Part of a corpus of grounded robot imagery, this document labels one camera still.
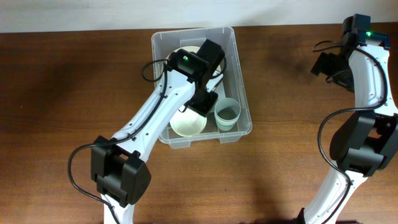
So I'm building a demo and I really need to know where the white bowl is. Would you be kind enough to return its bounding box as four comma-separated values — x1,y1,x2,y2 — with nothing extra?
170,108,207,138

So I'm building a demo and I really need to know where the grey plastic cup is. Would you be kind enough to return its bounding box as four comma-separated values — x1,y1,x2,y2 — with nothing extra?
215,98,241,116

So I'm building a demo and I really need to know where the cream white plate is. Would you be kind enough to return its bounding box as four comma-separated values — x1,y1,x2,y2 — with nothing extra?
167,46,225,82

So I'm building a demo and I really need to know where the cream plastic cup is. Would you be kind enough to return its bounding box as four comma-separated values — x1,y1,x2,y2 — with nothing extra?
215,113,239,126

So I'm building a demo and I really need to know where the yellow bowl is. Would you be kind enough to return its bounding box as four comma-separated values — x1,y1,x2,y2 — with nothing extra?
170,123,206,138

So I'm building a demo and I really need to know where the green plastic cup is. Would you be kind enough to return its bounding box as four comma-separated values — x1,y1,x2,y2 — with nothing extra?
216,120,236,131

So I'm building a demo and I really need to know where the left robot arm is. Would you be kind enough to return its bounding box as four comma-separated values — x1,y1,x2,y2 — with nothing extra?
91,40,225,223

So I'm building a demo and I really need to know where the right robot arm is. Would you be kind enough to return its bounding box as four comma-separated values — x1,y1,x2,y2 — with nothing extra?
295,14,397,223

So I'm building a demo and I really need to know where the white label in bin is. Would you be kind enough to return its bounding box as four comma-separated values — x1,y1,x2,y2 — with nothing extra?
215,81,226,101

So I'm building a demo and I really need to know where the clear plastic storage bin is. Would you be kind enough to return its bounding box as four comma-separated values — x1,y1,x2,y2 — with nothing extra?
151,27,252,149

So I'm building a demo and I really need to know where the right black cable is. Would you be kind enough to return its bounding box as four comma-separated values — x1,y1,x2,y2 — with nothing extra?
312,39,389,224

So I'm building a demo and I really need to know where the black cable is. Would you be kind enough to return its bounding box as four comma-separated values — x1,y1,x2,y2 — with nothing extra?
67,54,228,224
312,39,389,224

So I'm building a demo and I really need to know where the left black cable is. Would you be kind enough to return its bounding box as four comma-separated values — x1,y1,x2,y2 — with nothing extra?
67,54,228,224

